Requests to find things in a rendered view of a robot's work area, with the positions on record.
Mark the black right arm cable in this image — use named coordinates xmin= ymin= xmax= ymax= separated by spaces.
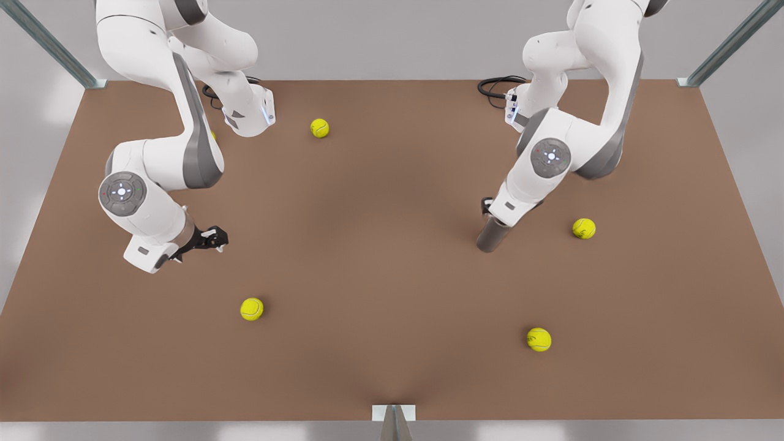
xmin=202 ymin=76 xmax=263 ymax=111

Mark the silver frame post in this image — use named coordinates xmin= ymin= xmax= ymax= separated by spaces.
xmin=676 ymin=0 xmax=784 ymax=88
xmin=371 ymin=404 xmax=417 ymax=441
xmin=0 ymin=0 xmax=108 ymax=90

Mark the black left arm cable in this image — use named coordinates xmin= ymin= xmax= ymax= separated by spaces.
xmin=477 ymin=75 xmax=529 ymax=110

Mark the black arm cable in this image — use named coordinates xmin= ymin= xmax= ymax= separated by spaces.
xmin=477 ymin=75 xmax=529 ymax=110
xmin=202 ymin=76 xmax=263 ymax=111

